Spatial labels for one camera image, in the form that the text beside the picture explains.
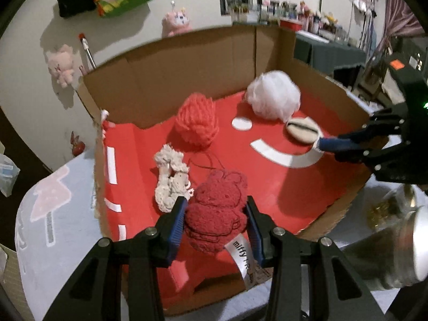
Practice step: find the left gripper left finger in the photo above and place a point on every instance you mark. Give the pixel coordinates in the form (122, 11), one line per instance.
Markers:
(93, 290)

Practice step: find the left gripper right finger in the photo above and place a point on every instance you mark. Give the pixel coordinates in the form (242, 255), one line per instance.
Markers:
(312, 280)

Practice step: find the red plush bunny coaster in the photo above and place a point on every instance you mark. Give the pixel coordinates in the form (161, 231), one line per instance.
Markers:
(214, 217)

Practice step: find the blue cloth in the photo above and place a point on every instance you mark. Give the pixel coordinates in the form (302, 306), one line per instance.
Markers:
(334, 145)

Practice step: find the beige powder puff black band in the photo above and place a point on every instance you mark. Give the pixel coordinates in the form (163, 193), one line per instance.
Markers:
(304, 130)

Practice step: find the cream knitted scrunchie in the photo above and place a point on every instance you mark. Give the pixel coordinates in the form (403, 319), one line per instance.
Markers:
(173, 178)

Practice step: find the white mesh bath pouf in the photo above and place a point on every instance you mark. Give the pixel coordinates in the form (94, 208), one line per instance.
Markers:
(273, 96)

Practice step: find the red foam net sleeve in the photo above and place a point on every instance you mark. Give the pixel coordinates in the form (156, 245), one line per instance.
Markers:
(197, 121)

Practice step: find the small jar gold capsules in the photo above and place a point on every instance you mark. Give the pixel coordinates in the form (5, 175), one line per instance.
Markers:
(392, 208)

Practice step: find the light blue fleece blanket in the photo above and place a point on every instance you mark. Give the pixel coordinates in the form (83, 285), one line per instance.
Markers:
(50, 248)

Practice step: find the large glass jar metal lid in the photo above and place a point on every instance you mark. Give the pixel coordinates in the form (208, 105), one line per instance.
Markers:
(395, 257)

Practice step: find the dark green covered table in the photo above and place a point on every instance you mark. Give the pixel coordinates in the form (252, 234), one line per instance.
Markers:
(326, 56)

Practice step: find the cardboard box red interior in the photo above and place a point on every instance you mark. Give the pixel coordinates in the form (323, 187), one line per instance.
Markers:
(134, 99)

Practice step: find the pink curtain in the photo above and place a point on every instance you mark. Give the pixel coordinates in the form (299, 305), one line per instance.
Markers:
(400, 21)

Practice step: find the white plastic bag on door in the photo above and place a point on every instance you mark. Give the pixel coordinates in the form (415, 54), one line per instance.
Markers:
(8, 175)

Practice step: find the red bowl on table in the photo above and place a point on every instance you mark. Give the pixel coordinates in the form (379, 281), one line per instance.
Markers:
(291, 24)

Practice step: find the pink plush toy left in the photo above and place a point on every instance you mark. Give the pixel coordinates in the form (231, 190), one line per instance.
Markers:
(61, 66)

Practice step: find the pink plush toy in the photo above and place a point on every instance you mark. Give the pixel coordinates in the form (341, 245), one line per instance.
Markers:
(175, 22)
(61, 66)

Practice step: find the pink plush toy right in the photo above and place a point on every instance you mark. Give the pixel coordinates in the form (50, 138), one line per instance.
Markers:
(175, 22)

